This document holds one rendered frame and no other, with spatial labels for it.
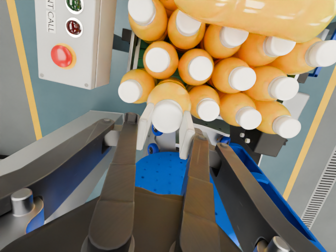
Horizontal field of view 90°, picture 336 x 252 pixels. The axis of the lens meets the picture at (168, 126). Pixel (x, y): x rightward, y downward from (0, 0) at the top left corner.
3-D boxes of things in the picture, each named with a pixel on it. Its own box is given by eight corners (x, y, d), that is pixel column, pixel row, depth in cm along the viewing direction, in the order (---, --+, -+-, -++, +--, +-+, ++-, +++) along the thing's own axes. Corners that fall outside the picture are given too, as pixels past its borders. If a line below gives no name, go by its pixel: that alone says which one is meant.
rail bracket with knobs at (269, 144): (234, 136, 56) (246, 151, 46) (242, 116, 53) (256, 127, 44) (262, 142, 56) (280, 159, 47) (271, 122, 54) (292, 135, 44)
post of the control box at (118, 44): (148, 57, 132) (82, 42, 38) (149, 51, 131) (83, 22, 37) (153, 58, 132) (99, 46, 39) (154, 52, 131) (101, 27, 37)
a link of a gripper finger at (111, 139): (131, 151, 14) (94, 144, 13) (141, 129, 18) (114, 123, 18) (134, 135, 13) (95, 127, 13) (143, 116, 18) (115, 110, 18)
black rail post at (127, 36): (129, 44, 47) (120, 40, 40) (130, 32, 46) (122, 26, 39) (137, 46, 47) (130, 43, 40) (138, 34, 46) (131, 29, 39)
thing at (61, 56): (54, 64, 31) (50, 64, 30) (54, 43, 30) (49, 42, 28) (74, 69, 31) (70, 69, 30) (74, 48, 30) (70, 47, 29)
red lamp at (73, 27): (68, 33, 29) (64, 32, 28) (68, 19, 28) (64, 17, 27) (81, 36, 29) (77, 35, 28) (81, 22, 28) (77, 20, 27)
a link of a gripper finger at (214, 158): (194, 147, 13) (231, 155, 13) (190, 126, 18) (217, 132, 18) (189, 163, 14) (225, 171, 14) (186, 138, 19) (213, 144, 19)
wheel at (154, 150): (152, 161, 50) (158, 159, 51) (155, 147, 49) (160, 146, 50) (145, 153, 53) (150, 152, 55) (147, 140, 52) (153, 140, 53)
